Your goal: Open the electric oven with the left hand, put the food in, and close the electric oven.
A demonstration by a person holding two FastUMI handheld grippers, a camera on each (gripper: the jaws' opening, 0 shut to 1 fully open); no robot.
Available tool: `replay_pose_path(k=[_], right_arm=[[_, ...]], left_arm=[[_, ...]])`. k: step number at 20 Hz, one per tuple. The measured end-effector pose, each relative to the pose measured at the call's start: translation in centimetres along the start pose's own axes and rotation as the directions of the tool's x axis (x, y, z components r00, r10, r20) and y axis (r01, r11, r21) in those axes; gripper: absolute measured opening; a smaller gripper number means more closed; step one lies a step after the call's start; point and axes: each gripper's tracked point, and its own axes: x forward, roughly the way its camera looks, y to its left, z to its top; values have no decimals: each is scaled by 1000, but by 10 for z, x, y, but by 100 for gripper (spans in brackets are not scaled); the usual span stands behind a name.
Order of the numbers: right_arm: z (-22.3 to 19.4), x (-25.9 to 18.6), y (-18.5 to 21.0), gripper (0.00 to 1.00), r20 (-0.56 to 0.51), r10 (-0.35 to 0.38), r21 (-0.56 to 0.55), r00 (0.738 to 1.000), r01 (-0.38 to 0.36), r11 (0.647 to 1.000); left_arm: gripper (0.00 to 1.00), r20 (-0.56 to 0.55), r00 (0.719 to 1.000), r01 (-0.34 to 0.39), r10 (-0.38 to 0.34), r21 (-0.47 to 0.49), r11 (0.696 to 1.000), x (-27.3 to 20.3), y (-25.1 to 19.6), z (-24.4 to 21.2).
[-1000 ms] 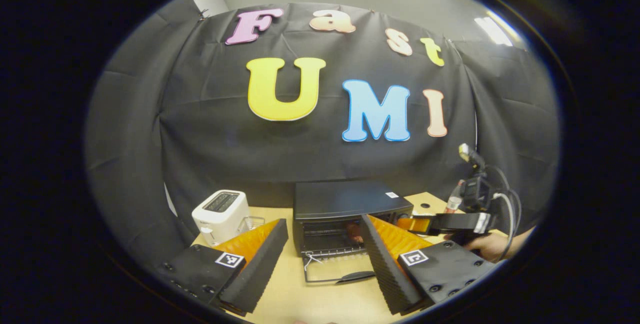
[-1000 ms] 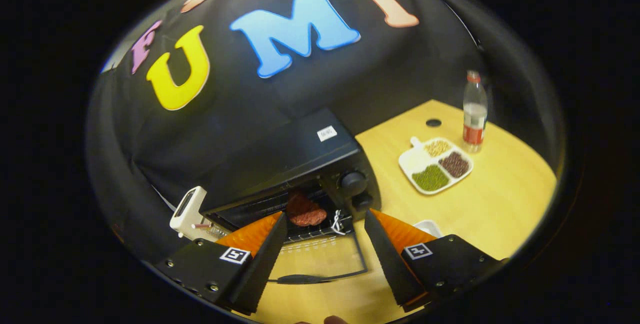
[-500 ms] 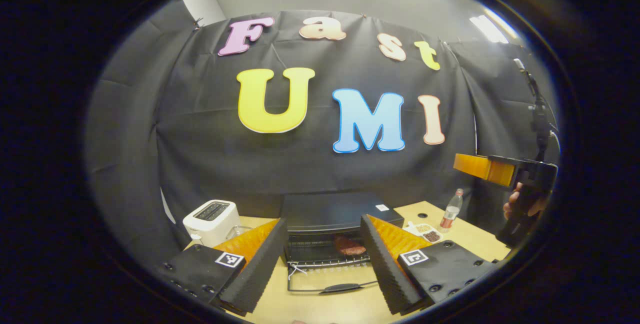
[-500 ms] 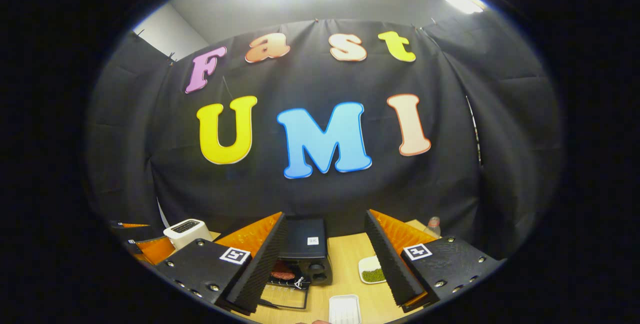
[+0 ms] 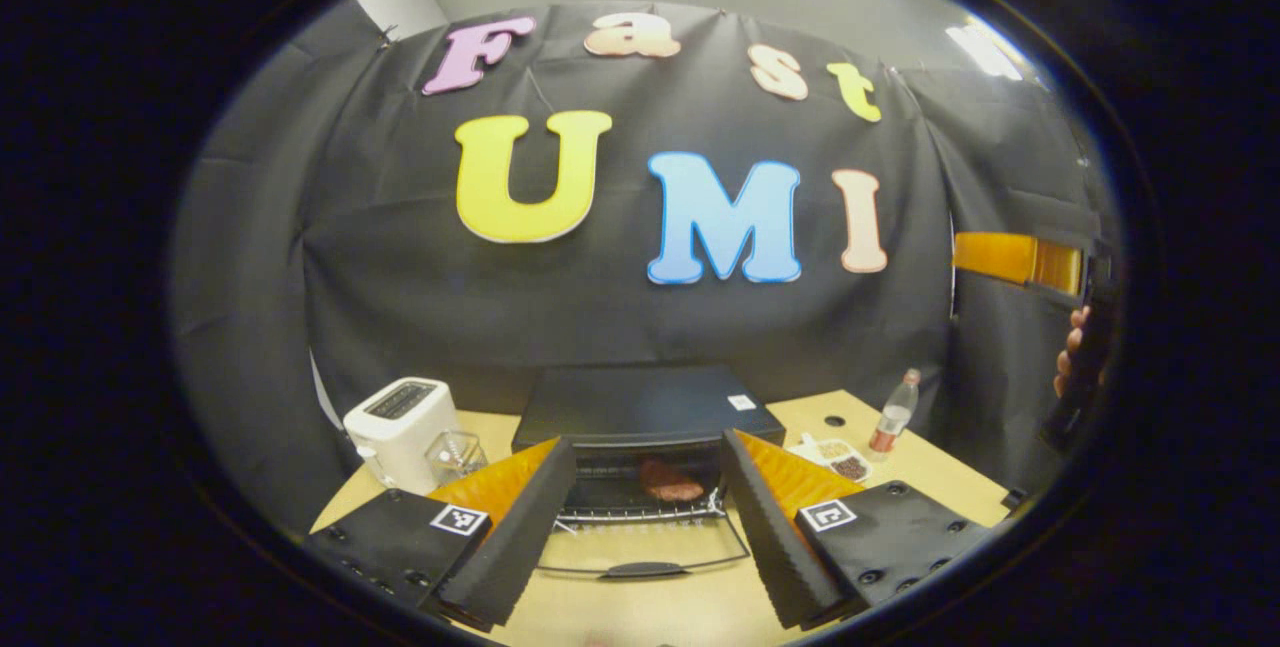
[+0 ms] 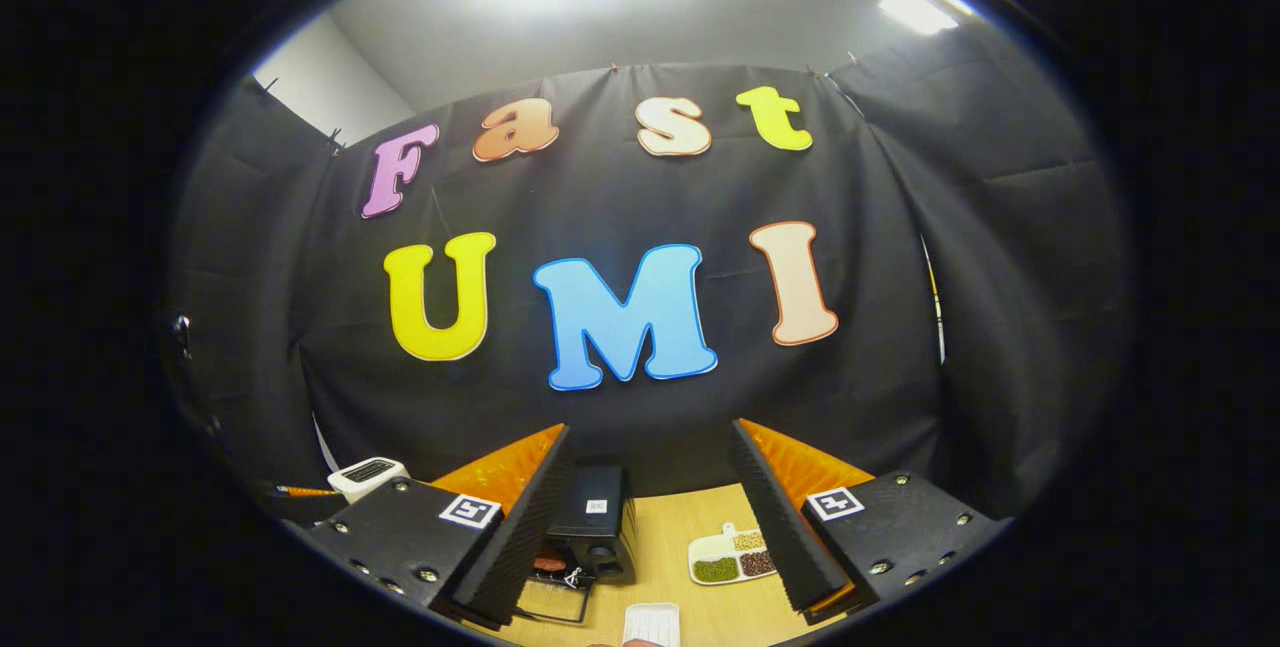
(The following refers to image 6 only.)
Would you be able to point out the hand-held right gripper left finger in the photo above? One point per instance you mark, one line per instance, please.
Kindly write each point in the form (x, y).
(515, 552)

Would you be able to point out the white toaster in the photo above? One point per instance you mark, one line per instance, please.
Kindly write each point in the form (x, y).
(365, 475)

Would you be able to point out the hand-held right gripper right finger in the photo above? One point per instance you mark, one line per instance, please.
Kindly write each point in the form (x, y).
(785, 537)

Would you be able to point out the black electric oven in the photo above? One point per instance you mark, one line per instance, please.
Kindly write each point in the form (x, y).
(598, 517)

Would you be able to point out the white ribbed tray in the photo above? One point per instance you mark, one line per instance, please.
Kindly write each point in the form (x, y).
(652, 622)

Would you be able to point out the black backdrop cloth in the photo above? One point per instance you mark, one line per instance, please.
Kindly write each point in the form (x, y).
(620, 417)

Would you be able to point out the small ceiling light panel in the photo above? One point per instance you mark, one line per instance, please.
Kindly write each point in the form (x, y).
(915, 9)

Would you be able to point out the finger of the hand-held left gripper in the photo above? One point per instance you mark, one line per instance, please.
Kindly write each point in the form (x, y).
(300, 502)

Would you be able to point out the white divided plate of beans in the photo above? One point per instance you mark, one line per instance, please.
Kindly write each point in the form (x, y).
(730, 562)

